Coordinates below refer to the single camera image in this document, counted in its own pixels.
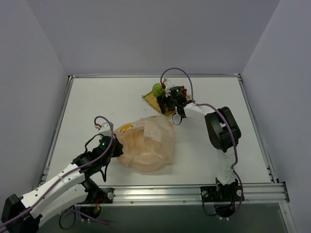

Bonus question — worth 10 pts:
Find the yellow woven bamboo mat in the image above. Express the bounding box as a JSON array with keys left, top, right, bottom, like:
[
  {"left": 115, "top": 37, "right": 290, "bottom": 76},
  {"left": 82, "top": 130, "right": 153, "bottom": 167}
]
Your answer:
[{"left": 142, "top": 92, "right": 189, "bottom": 117}]

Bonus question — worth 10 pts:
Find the red fake grape bunch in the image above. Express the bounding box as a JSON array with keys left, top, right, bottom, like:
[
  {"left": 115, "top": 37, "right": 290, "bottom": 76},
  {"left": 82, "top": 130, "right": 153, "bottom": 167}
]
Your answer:
[{"left": 180, "top": 86, "right": 187, "bottom": 96}]

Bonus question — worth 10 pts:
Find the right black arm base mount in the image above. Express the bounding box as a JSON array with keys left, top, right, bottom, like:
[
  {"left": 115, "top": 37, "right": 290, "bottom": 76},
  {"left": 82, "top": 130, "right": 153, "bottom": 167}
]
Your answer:
[{"left": 200, "top": 181, "right": 245, "bottom": 221}]

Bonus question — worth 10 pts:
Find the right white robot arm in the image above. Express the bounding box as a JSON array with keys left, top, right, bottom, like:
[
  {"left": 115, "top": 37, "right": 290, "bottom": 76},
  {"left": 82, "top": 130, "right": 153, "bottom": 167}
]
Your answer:
[{"left": 155, "top": 83, "right": 242, "bottom": 193}]

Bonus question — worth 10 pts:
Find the translucent banana print plastic bag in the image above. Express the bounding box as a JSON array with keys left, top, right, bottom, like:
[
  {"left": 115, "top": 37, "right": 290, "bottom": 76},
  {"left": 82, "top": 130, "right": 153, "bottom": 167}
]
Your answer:
[{"left": 114, "top": 116, "right": 175, "bottom": 172}]

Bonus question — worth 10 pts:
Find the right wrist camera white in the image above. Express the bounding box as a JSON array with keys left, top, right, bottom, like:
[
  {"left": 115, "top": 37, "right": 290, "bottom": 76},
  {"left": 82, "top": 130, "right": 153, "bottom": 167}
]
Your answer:
[{"left": 161, "top": 78, "right": 175, "bottom": 93}]

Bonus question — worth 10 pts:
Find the aluminium front rail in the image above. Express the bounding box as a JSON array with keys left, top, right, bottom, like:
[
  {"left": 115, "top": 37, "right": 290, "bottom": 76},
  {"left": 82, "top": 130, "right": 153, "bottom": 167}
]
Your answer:
[{"left": 113, "top": 183, "right": 290, "bottom": 205}]

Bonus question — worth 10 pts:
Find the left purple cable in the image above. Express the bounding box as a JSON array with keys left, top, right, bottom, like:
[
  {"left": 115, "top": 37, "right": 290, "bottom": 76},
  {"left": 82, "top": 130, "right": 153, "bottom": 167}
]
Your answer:
[{"left": 0, "top": 116, "right": 115, "bottom": 225}]

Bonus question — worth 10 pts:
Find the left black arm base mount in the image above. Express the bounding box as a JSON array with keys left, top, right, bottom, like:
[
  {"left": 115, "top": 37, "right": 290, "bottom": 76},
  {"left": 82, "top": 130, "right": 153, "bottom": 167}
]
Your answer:
[{"left": 68, "top": 178, "right": 115, "bottom": 219}]

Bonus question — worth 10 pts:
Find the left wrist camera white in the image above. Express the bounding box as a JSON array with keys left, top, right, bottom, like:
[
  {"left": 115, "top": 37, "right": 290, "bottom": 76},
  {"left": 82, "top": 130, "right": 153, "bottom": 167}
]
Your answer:
[{"left": 94, "top": 123, "right": 114, "bottom": 137}]

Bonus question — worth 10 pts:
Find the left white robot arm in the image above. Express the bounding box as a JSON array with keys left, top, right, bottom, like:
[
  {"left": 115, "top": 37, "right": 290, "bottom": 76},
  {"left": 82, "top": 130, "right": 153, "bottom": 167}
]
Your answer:
[{"left": 0, "top": 136, "right": 123, "bottom": 233}]

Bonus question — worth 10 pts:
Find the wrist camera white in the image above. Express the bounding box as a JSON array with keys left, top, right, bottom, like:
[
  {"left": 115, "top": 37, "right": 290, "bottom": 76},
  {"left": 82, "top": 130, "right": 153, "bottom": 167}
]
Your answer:
[
  {"left": 161, "top": 78, "right": 175, "bottom": 93},
  {"left": 94, "top": 123, "right": 114, "bottom": 137}
]

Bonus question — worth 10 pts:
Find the green fake guava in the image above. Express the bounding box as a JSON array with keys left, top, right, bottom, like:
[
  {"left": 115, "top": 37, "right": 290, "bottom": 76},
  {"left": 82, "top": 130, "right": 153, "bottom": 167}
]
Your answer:
[{"left": 152, "top": 83, "right": 164, "bottom": 97}]

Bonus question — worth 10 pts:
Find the purple cable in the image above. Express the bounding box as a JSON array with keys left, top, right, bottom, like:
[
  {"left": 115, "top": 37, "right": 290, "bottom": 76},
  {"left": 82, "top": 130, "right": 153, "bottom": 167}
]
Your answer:
[
  {"left": 160, "top": 67, "right": 243, "bottom": 216},
  {"left": 0, "top": 116, "right": 115, "bottom": 225}
]

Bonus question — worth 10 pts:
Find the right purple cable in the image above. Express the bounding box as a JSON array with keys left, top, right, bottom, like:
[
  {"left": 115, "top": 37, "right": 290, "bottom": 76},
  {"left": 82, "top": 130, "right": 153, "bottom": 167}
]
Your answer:
[{"left": 160, "top": 67, "right": 243, "bottom": 216}]

